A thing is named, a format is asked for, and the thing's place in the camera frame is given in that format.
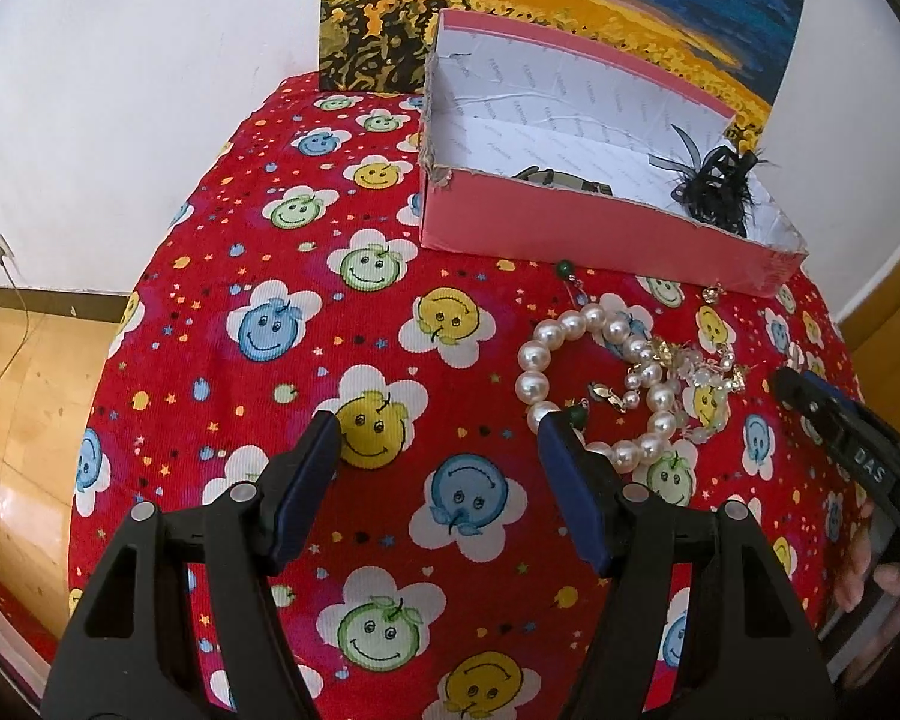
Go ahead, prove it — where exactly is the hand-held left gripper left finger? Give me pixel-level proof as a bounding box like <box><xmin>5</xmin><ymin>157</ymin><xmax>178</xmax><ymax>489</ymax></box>
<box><xmin>41</xmin><ymin>411</ymin><xmax>344</xmax><ymax>720</ymax></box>

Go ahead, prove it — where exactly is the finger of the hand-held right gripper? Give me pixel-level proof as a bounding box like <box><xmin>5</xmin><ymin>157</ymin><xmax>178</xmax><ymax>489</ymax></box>
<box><xmin>769</xmin><ymin>366</ymin><xmax>900</xmax><ymax>563</ymax></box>

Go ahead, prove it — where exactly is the gold pearl drop earring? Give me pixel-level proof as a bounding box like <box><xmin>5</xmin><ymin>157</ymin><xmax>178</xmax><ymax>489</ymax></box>
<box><xmin>586</xmin><ymin>381</ymin><xmax>644</xmax><ymax>415</ymax></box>

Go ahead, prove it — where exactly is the white pearl bracelet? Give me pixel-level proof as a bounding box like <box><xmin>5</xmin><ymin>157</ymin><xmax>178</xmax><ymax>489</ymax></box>
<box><xmin>516</xmin><ymin>304</ymin><xmax>680</xmax><ymax>475</ymax></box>

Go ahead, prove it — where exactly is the person's right hand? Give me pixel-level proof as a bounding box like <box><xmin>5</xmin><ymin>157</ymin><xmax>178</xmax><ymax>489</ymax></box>
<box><xmin>838</xmin><ymin>501</ymin><xmax>900</xmax><ymax>612</ymax></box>

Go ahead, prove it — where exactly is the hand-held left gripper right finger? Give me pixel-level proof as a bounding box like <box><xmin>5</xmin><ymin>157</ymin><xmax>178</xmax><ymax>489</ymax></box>
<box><xmin>536</xmin><ymin>412</ymin><xmax>852</xmax><ymax>720</ymax></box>

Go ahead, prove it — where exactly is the clear crystal bead bracelet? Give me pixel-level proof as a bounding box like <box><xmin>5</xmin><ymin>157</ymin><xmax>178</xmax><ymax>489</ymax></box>
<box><xmin>647</xmin><ymin>336</ymin><xmax>757</xmax><ymax>445</ymax></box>

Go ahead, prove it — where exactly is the pink cardboard box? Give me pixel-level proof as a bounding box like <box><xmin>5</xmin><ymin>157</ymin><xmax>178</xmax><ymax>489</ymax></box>
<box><xmin>418</xmin><ymin>9</ymin><xmax>809</xmax><ymax>297</ymax></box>

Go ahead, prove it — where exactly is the black feather hair clip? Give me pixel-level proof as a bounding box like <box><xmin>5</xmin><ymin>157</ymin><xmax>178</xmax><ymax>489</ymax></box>
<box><xmin>649</xmin><ymin>124</ymin><xmax>781</xmax><ymax>239</ymax></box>

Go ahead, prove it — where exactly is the red smiley printed cloth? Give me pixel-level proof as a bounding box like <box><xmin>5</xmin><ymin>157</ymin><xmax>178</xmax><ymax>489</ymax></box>
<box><xmin>67</xmin><ymin>73</ymin><xmax>871</xmax><ymax>720</ymax></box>

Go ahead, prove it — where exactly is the sunflower field painting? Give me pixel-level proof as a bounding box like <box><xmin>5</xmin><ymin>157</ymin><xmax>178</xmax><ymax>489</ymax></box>
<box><xmin>319</xmin><ymin>0</ymin><xmax>809</xmax><ymax>151</ymax></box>

